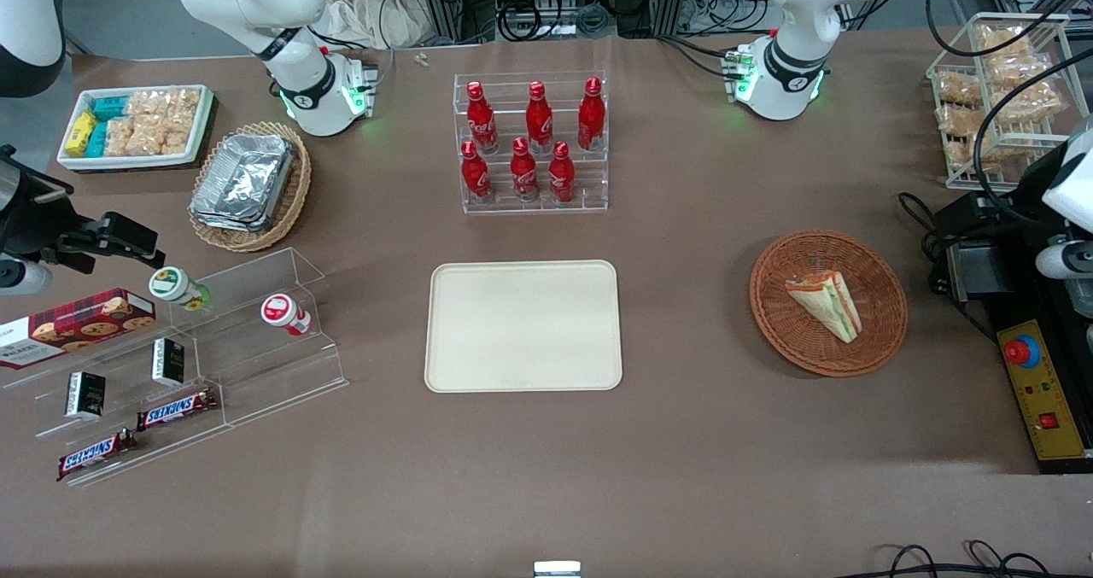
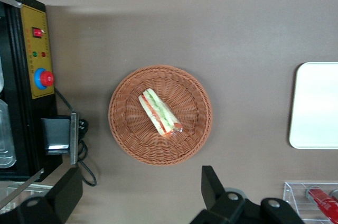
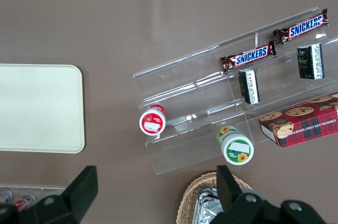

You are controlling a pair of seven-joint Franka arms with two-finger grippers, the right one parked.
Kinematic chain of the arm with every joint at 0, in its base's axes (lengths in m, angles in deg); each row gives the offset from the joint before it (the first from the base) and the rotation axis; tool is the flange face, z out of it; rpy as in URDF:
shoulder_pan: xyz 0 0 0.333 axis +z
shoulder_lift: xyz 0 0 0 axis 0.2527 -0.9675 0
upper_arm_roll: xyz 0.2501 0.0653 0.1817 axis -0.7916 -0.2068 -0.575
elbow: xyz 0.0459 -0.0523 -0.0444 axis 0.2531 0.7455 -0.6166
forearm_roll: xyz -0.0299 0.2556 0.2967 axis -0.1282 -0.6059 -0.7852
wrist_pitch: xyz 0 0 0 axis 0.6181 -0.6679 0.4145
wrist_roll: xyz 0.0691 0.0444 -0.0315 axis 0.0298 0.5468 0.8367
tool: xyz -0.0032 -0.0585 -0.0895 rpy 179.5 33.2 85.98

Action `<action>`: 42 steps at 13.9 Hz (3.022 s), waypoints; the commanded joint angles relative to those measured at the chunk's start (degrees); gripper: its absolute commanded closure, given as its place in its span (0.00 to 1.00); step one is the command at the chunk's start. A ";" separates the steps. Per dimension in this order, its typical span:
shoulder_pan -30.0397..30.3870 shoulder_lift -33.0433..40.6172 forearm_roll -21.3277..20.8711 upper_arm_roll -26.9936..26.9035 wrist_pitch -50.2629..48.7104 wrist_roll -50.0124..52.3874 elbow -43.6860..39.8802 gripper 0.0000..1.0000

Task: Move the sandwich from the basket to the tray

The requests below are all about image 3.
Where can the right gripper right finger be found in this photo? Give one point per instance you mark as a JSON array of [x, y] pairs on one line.
[[253, 208]]

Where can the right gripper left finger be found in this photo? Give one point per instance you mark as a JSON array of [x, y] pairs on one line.
[[66, 205]]

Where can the light oval wicker basket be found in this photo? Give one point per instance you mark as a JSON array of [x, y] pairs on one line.
[[188, 200]]

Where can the cream plastic tray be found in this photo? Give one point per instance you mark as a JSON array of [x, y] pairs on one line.
[[39, 107]]

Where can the clear acrylic bottle rack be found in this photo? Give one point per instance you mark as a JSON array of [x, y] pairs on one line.
[[47, 189]]

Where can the red cola bottle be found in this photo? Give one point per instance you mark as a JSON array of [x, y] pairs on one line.
[[4, 197], [25, 202]]

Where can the aluminium foil container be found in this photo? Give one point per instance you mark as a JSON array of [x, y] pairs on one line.
[[208, 205]]

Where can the green lid snack cup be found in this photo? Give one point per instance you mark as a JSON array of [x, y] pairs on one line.
[[237, 150]]

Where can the red tartan cookie box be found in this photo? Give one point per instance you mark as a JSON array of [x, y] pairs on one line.
[[303, 126]]

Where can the red lid snack cup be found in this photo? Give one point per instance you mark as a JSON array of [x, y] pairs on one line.
[[152, 123]]

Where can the small black white box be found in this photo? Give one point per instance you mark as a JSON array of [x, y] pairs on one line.
[[249, 86], [311, 61]]

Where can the clear acrylic stepped shelf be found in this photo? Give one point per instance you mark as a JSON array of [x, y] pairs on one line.
[[185, 76]]

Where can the Snickers chocolate bar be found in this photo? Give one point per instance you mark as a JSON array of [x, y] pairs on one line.
[[249, 57], [301, 27]]

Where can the brown table cover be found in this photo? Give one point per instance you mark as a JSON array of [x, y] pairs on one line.
[[105, 23]]

